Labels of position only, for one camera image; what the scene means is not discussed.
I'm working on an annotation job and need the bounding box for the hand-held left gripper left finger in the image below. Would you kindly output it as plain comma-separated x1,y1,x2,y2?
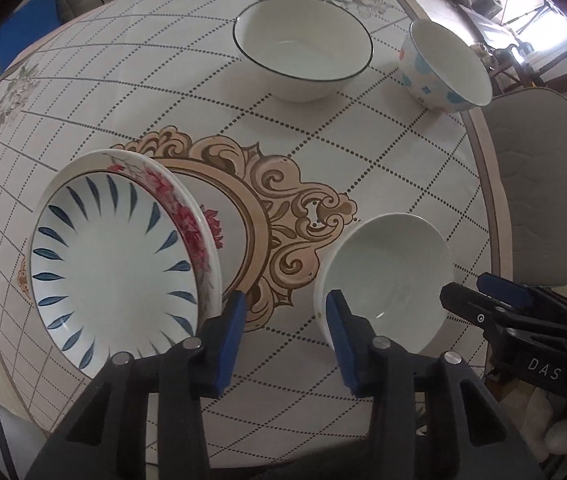
24,291,248,480

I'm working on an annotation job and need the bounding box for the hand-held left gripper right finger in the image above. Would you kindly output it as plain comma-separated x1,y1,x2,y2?
326,290,547,480

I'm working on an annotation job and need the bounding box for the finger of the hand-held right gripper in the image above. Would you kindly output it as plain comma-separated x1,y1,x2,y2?
439,282,567,341
477,272,567,318

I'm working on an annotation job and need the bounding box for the plain white bowl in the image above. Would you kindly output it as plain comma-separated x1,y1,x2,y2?
313,212,454,356

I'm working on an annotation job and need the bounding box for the pink floral white plate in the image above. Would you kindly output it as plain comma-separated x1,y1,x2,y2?
46,149,223,321

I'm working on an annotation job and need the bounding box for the blue striped white plate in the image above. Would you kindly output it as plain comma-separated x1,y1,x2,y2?
28,170,199,376

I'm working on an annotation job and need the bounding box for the blue dotted white bowl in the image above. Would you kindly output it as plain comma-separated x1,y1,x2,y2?
398,18,493,113

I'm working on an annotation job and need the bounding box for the black rimmed white bowl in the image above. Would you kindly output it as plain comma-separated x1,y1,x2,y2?
232,0,374,103

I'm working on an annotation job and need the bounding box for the grey padded chair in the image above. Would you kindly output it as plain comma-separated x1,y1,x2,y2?
483,87,567,288

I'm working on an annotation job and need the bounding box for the table with patterned cloth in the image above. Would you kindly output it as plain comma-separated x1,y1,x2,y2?
0,0,501,466

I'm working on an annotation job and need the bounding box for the blue folded mat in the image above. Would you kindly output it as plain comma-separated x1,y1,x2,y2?
0,0,62,71

